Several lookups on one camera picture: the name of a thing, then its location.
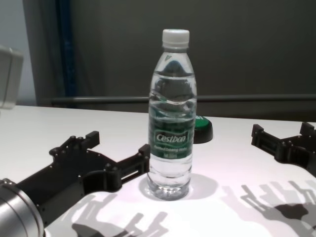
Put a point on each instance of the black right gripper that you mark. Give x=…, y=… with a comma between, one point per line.
x=301, y=153

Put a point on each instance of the clear water bottle green label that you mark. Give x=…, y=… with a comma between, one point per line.
x=170, y=138

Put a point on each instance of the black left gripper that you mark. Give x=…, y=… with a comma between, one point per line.
x=64, y=177

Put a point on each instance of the green YES button black base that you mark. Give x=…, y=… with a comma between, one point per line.
x=203, y=132

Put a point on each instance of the blue vertical post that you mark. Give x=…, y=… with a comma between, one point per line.
x=64, y=49

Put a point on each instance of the grey horizontal rail bar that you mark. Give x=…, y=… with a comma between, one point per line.
x=98, y=100

